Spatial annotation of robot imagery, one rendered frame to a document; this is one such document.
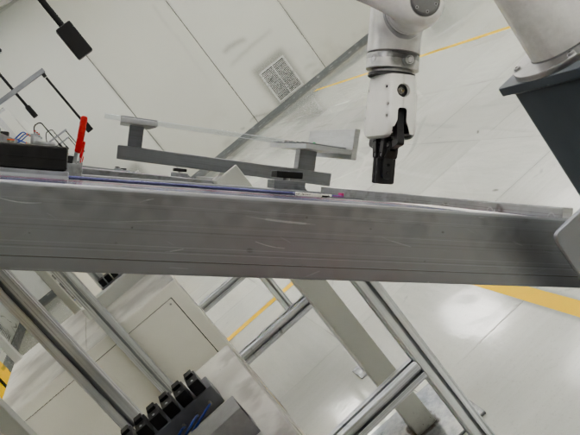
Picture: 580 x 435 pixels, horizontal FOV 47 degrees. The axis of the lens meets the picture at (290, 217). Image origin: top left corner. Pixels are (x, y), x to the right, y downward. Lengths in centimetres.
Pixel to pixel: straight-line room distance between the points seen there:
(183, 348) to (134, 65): 688
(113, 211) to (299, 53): 868
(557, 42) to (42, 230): 89
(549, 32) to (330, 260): 72
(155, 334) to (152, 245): 152
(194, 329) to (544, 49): 129
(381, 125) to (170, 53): 777
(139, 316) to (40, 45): 692
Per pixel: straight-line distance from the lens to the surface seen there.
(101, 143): 859
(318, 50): 925
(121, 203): 50
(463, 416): 150
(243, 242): 51
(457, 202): 82
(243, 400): 103
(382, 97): 107
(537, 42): 118
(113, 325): 196
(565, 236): 59
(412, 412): 176
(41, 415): 207
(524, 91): 121
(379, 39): 108
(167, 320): 201
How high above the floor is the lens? 103
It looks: 14 degrees down
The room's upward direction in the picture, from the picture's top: 38 degrees counter-clockwise
